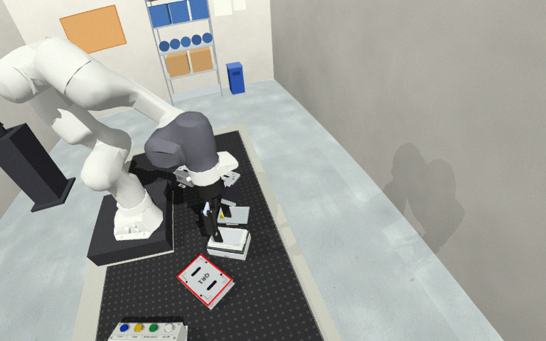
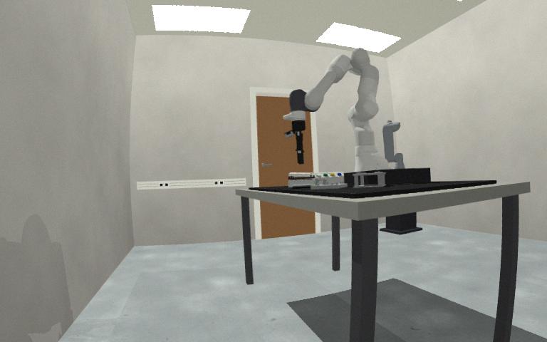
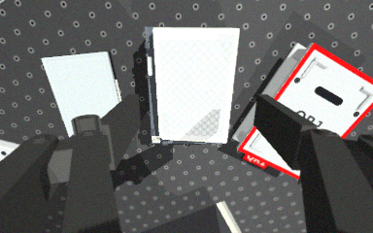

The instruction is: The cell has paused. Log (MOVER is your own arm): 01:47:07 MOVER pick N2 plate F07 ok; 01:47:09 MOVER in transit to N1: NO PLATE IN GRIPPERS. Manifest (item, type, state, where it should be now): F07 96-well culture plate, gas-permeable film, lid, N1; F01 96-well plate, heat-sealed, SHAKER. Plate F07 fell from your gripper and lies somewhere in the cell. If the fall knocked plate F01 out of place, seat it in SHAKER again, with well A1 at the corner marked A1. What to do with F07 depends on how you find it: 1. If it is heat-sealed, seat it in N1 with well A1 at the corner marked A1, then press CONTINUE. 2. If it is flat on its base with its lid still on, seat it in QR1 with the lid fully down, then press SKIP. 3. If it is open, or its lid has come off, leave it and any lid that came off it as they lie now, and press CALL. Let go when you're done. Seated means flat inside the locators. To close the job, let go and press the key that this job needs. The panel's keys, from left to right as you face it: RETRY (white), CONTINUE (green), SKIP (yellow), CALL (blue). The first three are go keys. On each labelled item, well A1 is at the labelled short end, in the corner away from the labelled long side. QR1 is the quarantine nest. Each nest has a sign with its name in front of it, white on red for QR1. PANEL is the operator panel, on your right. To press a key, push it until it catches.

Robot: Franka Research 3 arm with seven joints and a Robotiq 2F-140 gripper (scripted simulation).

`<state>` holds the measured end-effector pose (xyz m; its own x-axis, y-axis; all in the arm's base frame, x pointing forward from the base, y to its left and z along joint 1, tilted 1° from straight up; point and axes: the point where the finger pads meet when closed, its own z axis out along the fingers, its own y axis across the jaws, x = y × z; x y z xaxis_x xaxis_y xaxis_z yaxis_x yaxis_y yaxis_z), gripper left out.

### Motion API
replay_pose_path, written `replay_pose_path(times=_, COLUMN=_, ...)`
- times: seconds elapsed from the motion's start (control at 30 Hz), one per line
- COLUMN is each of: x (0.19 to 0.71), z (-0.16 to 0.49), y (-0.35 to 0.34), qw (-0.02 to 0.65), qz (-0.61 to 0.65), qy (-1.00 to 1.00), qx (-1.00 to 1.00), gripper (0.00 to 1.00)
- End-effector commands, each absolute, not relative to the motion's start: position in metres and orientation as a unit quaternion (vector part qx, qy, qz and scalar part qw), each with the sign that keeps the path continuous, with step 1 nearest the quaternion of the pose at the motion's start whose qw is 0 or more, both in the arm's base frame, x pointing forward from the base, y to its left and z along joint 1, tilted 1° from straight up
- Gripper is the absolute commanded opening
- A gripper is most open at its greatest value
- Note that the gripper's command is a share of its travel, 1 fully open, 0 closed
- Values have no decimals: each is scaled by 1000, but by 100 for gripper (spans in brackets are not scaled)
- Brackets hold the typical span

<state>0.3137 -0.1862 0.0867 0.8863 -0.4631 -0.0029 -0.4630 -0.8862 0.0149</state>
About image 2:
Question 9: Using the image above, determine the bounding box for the white operator button panel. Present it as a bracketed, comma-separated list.
[312, 172, 344, 185]

